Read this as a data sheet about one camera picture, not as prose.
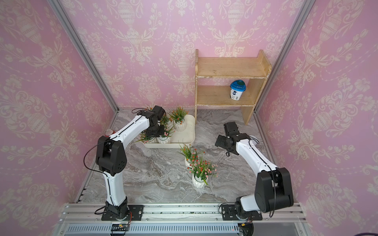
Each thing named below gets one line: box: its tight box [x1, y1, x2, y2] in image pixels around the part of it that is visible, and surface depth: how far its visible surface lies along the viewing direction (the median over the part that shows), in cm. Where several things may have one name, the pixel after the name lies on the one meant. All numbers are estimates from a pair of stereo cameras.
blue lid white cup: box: [229, 79, 247, 101], surface depth 94 cm
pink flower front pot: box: [156, 124, 176, 144], surface depth 92 cm
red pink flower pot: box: [177, 144, 205, 169], surface depth 85 cm
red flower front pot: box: [187, 158, 219, 189], surface depth 77 cm
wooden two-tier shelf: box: [194, 49, 273, 126], surface depth 89 cm
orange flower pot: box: [167, 105, 189, 132], surface depth 105 cm
